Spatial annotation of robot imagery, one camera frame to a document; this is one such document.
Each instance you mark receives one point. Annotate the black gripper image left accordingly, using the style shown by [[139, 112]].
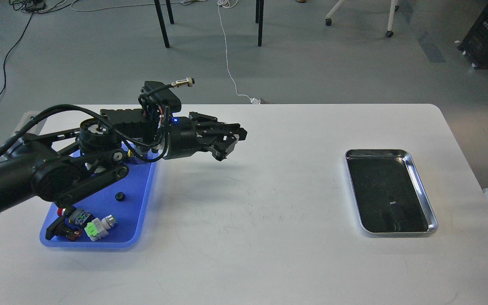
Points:
[[219, 138]]

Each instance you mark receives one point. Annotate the blue plastic tray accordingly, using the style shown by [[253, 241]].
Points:
[[128, 213]]

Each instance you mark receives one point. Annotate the silver metal tray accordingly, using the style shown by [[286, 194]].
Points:
[[389, 194]]

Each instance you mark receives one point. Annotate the black table leg right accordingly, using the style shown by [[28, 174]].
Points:
[[259, 13]]

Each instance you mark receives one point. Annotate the black table leg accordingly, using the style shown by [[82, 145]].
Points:
[[161, 20], [259, 13]]

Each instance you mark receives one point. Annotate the black table leg left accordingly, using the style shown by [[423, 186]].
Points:
[[161, 20]]

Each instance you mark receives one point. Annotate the red emergency stop button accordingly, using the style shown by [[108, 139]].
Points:
[[69, 224]]

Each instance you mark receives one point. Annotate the white chair base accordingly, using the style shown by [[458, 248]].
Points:
[[367, 13]]

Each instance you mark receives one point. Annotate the white green selector switch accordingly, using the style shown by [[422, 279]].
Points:
[[98, 228]]

